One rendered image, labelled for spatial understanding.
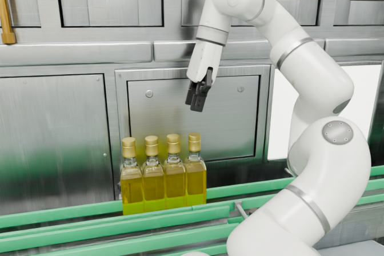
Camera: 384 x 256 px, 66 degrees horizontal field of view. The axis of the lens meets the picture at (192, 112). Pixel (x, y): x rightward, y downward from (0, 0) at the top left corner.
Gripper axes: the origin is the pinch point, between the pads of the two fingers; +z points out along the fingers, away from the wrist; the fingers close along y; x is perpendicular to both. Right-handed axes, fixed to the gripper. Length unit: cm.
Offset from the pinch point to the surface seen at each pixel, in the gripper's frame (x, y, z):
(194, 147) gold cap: 2.7, 1.6, 11.7
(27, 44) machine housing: -42.5, -14.0, -3.1
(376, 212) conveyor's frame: 67, 7, 23
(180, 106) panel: 0.4, -12.9, 5.1
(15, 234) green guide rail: -36, 3, 40
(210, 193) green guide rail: 13.4, -3.4, 27.5
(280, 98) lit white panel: 31.9, -12.1, -3.9
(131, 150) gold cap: -13.3, 1.0, 15.2
